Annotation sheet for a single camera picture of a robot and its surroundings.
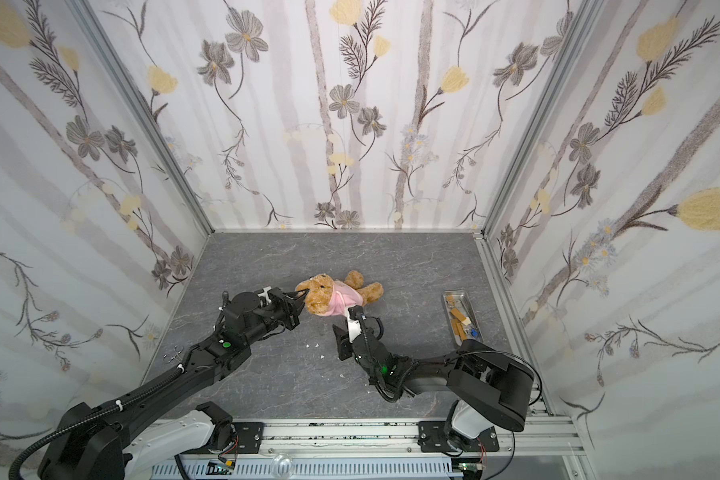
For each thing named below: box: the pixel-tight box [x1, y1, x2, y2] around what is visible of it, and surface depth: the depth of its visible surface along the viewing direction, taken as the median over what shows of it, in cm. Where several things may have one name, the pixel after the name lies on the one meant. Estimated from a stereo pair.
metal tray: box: [442, 290, 484, 346], surface depth 97 cm
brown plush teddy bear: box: [296, 271, 385, 316], surface depth 80 cm
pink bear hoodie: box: [324, 279, 364, 317], surface depth 81 cm
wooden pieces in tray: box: [446, 295, 479, 341], surface depth 97 cm
